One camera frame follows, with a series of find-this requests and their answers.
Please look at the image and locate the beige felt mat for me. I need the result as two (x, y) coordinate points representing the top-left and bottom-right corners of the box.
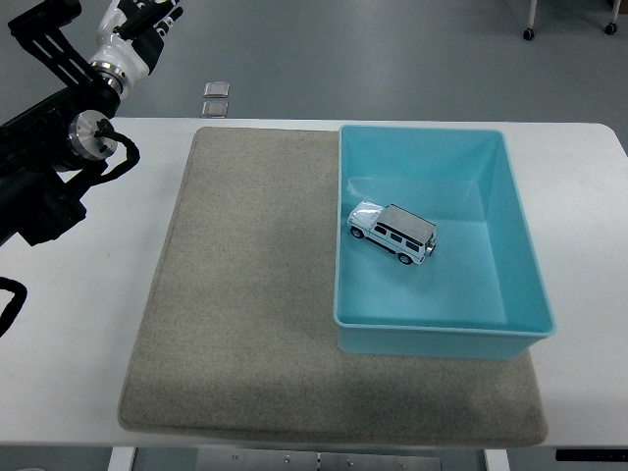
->
(117, 126), (550, 448)

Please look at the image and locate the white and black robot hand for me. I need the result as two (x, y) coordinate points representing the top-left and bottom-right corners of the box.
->
(95, 0), (185, 78)

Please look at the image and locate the white toy car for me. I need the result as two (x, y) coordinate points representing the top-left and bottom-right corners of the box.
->
(346, 199), (438, 267)

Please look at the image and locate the grey metal plate with screws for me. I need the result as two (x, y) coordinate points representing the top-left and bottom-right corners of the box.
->
(195, 448), (443, 471)

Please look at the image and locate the black table control panel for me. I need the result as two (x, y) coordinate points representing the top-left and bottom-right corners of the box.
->
(555, 448), (628, 463)

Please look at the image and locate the blue plastic box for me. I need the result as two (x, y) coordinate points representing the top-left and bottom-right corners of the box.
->
(333, 123), (556, 361)

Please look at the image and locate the white table leg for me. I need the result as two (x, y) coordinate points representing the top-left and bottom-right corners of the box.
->
(106, 446), (136, 471)
(483, 448), (511, 471)

